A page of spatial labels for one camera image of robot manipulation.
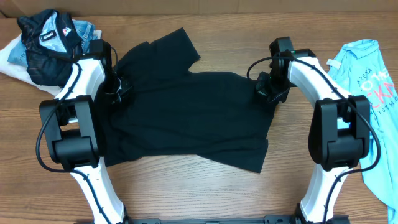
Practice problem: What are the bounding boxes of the black t-shirt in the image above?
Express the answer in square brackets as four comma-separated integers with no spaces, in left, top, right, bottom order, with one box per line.
[96,29,275,173]

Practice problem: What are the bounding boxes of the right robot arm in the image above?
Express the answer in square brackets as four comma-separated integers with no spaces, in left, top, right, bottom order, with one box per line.
[256,37,370,223]

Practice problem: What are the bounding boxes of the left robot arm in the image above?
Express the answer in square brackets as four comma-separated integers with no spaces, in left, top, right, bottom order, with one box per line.
[35,39,132,223]

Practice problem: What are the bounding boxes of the blue denim jeans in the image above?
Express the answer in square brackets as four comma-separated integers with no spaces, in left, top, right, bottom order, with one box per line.
[7,19,99,67]

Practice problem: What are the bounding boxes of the black folded jacket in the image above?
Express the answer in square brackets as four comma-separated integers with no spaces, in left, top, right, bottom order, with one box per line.
[17,9,83,86]

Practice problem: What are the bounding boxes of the light blue t-shirt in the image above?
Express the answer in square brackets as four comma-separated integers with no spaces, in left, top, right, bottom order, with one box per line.
[326,39,397,223]

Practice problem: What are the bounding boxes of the white folded cloth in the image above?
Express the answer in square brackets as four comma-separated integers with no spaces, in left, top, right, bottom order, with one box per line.
[0,29,103,96]

